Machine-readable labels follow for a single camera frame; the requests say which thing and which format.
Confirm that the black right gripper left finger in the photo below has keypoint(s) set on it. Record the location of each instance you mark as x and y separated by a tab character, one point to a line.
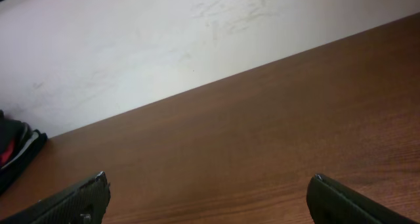
84	202

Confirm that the red folded garment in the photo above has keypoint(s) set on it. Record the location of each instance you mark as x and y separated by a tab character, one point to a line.
6	156

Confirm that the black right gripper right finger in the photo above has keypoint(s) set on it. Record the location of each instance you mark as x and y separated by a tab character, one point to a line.
331	202

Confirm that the black folded garment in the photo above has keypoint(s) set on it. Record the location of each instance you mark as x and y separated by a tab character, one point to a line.
29	143

